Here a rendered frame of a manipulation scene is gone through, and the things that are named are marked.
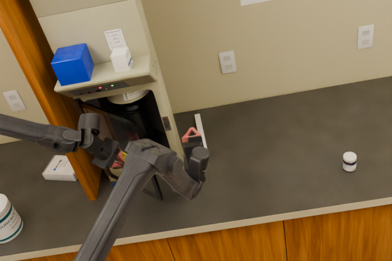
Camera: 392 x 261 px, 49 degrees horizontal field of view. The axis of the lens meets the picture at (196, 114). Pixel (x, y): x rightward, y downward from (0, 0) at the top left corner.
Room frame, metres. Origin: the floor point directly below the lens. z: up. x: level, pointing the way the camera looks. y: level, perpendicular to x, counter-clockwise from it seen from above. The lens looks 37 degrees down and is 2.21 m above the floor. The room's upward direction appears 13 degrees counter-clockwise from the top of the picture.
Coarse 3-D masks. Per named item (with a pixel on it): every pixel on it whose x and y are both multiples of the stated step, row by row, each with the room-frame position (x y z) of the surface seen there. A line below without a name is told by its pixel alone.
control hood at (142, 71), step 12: (132, 60) 1.29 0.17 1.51; (144, 60) 1.27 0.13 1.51; (96, 72) 1.26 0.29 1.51; (108, 72) 1.24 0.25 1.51; (120, 72) 1.22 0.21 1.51; (132, 72) 1.21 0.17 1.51; (144, 72) 1.19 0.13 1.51; (60, 84) 1.24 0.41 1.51; (72, 84) 1.22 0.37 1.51; (84, 84) 1.21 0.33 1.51; (96, 84) 1.21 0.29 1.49; (132, 84) 1.27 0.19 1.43; (72, 96) 1.30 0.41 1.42
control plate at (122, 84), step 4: (108, 84) 1.22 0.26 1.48; (112, 84) 1.23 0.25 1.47; (116, 84) 1.24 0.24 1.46; (120, 84) 1.24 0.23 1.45; (124, 84) 1.25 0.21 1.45; (88, 88) 1.23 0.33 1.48; (92, 88) 1.24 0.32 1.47; (96, 88) 1.24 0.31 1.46; (100, 88) 1.25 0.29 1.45; (104, 88) 1.25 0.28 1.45; (108, 88) 1.26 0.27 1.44; (116, 88) 1.27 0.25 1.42; (72, 92) 1.25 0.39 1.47; (76, 92) 1.25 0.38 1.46; (80, 92) 1.26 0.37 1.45; (84, 92) 1.27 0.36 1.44; (92, 92) 1.28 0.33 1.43; (96, 92) 1.29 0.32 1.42
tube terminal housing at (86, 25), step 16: (128, 0) 1.30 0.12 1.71; (48, 16) 1.33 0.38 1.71; (64, 16) 1.32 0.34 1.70; (80, 16) 1.32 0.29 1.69; (96, 16) 1.31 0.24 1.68; (112, 16) 1.31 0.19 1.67; (128, 16) 1.30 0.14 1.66; (144, 16) 1.38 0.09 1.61; (48, 32) 1.33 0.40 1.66; (64, 32) 1.33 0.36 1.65; (80, 32) 1.32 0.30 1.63; (96, 32) 1.32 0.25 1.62; (128, 32) 1.31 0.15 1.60; (144, 32) 1.30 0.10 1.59; (96, 48) 1.32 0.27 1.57; (128, 48) 1.31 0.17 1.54; (144, 48) 1.30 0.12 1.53; (160, 80) 1.35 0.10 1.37; (80, 96) 1.33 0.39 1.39; (96, 96) 1.32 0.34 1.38; (160, 96) 1.30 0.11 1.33; (160, 112) 1.30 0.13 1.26; (176, 128) 1.40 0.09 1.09; (176, 144) 1.30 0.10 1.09
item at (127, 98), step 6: (144, 90) 1.36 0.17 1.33; (108, 96) 1.38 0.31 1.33; (114, 96) 1.35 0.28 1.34; (120, 96) 1.34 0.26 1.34; (126, 96) 1.34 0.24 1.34; (132, 96) 1.34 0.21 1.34; (138, 96) 1.34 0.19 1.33; (114, 102) 1.35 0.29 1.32; (120, 102) 1.33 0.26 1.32; (126, 102) 1.33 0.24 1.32
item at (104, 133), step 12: (84, 108) 1.29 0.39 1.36; (96, 108) 1.23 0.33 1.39; (108, 120) 1.20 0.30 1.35; (120, 120) 1.15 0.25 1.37; (132, 120) 1.12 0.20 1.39; (108, 132) 1.22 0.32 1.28; (120, 132) 1.17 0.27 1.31; (132, 132) 1.12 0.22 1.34; (120, 144) 1.19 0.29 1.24; (108, 168) 1.30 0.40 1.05; (120, 168) 1.24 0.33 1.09; (156, 180) 1.11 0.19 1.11; (144, 192) 1.17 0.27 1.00; (156, 192) 1.11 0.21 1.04
